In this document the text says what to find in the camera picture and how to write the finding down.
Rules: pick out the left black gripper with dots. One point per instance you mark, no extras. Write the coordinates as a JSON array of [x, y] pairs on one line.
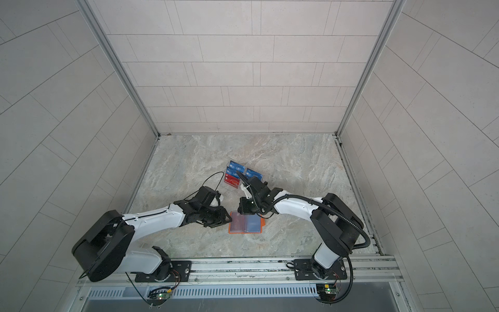
[[221, 218]]

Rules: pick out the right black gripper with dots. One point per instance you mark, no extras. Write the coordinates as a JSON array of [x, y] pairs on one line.
[[243, 207]]

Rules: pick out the orange card holder wallet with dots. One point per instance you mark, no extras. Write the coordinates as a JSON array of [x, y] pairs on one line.
[[245, 224]]

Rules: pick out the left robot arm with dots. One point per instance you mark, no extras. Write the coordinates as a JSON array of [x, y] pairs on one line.
[[108, 246]]

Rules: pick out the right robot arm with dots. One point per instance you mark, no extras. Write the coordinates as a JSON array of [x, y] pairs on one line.
[[340, 229]]

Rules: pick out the right clear card display stand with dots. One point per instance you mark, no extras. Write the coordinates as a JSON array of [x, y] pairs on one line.
[[249, 173]]

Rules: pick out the left circuit board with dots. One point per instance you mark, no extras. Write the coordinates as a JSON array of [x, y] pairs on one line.
[[159, 296]]

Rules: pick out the circuit board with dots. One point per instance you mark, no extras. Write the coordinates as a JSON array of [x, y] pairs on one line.
[[327, 293], [159, 296]]

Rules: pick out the right circuit board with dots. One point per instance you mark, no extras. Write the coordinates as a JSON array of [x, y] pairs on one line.
[[327, 293]]

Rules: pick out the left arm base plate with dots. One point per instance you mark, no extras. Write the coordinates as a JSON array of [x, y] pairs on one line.
[[174, 272]]

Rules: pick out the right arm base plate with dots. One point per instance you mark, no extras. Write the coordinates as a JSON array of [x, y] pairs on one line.
[[308, 270]]

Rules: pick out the aluminium mounting rail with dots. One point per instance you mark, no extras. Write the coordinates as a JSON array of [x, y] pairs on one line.
[[273, 270]]

